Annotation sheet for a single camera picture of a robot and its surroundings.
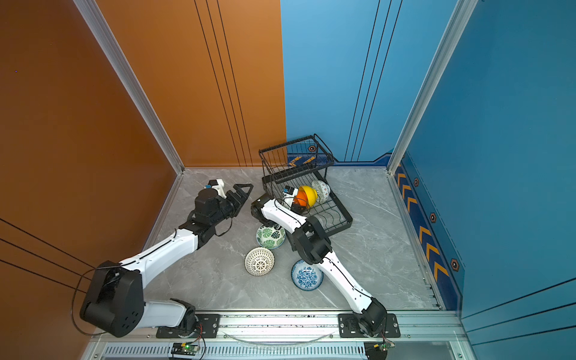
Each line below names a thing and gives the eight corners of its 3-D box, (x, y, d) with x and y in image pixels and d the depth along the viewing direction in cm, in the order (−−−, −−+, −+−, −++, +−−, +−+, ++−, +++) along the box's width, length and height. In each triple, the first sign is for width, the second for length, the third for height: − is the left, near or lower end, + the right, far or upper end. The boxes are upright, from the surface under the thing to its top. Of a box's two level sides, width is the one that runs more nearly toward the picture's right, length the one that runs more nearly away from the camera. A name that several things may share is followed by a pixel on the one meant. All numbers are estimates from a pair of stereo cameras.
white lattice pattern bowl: (245, 276, 86) (242, 272, 82) (248, 252, 92) (246, 247, 88) (273, 276, 85) (272, 272, 82) (275, 252, 92) (274, 247, 88)
